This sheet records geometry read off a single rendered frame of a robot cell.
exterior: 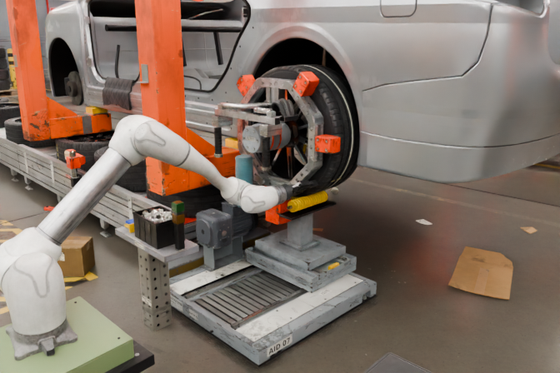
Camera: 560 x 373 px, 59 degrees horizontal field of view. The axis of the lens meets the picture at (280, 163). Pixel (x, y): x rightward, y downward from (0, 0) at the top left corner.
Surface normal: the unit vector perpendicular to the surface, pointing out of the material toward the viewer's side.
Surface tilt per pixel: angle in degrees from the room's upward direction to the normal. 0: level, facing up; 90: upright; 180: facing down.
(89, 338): 3
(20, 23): 90
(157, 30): 90
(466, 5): 90
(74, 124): 90
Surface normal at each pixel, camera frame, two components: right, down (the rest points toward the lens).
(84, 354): 0.04, -0.96
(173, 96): 0.70, 0.18
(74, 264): -0.04, 0.25
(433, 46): -0.71, 0.18
